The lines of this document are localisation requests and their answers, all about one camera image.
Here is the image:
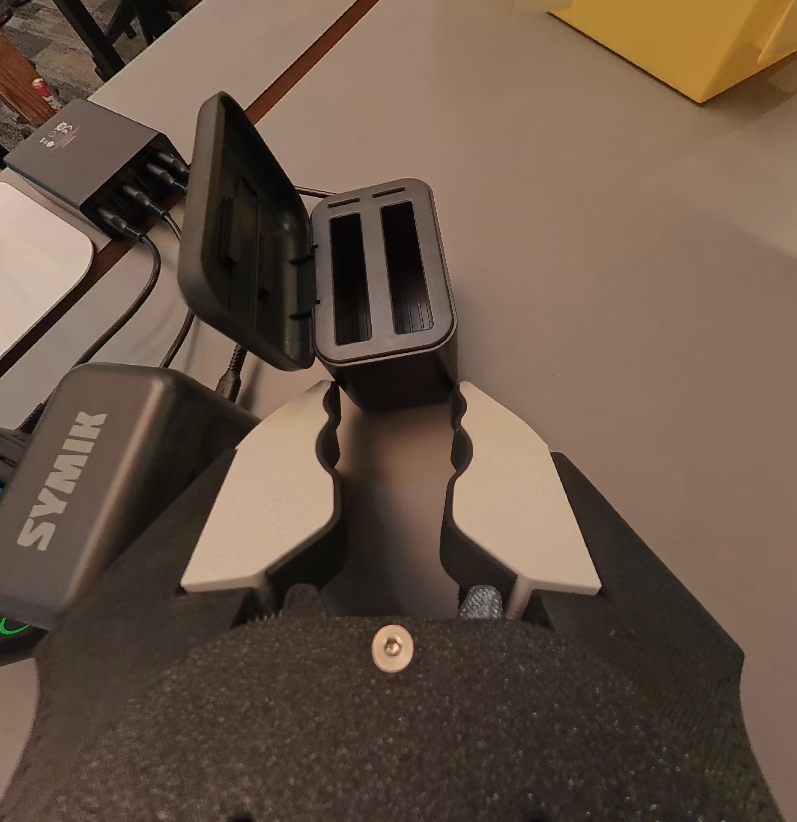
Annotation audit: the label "black braided plug cable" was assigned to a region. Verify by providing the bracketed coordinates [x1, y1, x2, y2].
[215, 343, 251, 402]

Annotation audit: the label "black chair legs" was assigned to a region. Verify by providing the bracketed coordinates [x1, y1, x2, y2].
[51, 0, 155, 81]

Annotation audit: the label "black multi-port charger hub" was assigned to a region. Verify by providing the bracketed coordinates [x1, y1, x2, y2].
[3, 98, 192, 241]

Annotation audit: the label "black battery charging case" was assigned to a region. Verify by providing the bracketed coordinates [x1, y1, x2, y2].
[177, 92, 459, 412]

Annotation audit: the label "wooden furniture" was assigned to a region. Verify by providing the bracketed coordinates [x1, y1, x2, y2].
[0, 0, 59, 123]

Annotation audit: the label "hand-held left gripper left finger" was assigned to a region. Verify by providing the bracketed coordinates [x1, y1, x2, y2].
[180, 379, 343, 614]

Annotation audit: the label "white flat rounded device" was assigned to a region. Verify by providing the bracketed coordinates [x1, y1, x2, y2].
[0, 182, 94, 370]

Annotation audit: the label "yellow bin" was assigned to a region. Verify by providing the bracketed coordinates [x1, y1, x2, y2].
[546, 0, 797, 104]

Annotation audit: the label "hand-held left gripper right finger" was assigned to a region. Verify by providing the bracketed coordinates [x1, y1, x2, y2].
[441, 381, 603, 620]

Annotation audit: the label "black power box white lettering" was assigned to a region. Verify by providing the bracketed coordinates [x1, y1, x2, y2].
[0, 363, 261, 630]

